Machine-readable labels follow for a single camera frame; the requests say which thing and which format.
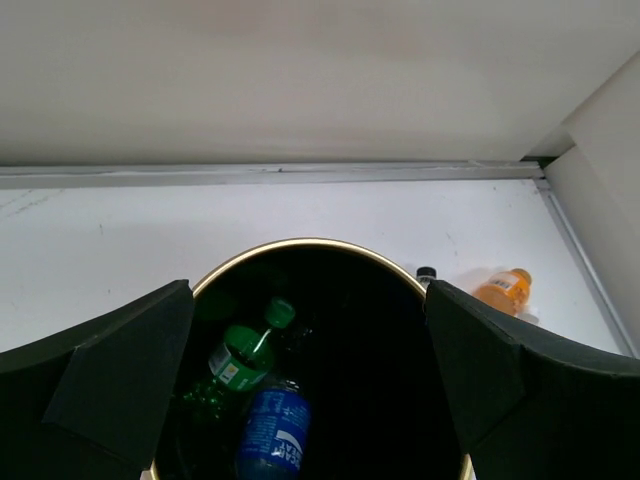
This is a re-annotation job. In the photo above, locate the orange cylindrical bin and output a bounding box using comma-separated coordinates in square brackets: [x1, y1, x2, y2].
[150, 239, 472, 479]

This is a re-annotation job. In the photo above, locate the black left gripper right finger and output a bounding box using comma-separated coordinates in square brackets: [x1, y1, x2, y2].
[425, 281, 639, 479]

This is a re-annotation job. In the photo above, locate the orange juice bottle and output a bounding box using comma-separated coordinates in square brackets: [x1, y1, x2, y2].
[473, 268, 533, 317]

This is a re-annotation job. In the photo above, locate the green plastic bottle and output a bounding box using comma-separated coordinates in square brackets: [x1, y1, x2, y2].
[179, 296, 296, 422]

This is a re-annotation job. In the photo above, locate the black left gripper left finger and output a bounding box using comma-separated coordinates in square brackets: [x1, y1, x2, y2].
[1, 280, 194, 479]

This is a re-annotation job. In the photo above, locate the blue label bottle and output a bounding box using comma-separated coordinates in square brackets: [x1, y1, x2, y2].
[235, 379, 312, 480]

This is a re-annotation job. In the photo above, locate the clear bottle with dark cap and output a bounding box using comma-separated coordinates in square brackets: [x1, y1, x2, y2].
[416, 266, 437, 290]

